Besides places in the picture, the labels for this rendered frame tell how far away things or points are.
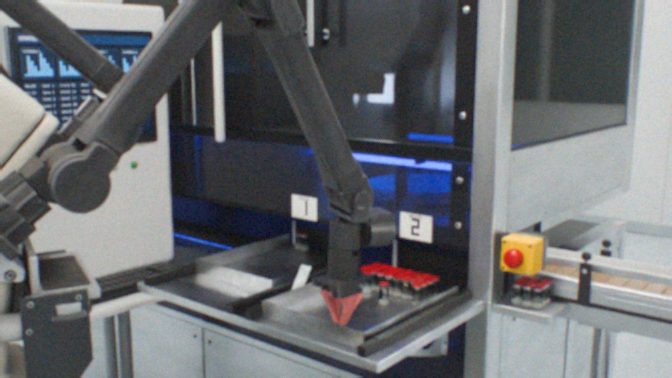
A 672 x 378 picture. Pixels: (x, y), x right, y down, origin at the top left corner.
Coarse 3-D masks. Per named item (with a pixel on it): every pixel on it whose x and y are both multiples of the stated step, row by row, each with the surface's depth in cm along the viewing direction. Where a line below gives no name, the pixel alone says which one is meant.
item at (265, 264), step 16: (272, 240) 188; (288, 240) 194; (208, 256) 171; (224, 256) 175; (240, 256) 180; (256, 256) 182; (272, 256) 182; (288, 256) 182; (304, 256) 182; (320, 256) 182; (208, 272) 166; (224, 272) 162; (240, 272) 158; (256, 272) 168; (272, 272) 168; (288, 272) 168; (256, 288) 156
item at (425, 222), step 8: (400, 216) 159; (408, 216) 157; (416, 216) 156; (424, 216) 155; (400, 224) 159; (408, 224) 158; (416, 224) 156; (424, 224) 155; (400, 232) 160; (408, 232) 158; (416, 232) 157; (424, 232) 155; (424, 240) 156
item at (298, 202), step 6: (294, 198) 179; (300, 198) 178; (306, 198) 177; (312, 198) 175; (294, 204) 180; (300, 204) 178; (312, 204) 176; (294, 210) 180; (300, 210) 179; (312, 210) 176; (294, 216) 180; (300, 216) 179; (306, 216) 178; (312, 216) 176
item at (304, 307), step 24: (312, 288) 150; (456, 288) 148; (264, 312) 139; (288, 312) 134; (312, 312) 141; (360, 312) 141; (384, 312) 141; (408, 312) 134; (336, 336) 127; (360, 336) 123
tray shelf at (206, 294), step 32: (160, 288) 157; (192, 288) 157; (224, 288) 157; (448, 288) 157; (224, 320) 143; (256, 320) 138; (448, 320) 138; (320, 352) 126; (352, 352) 122; (384, 352) 122
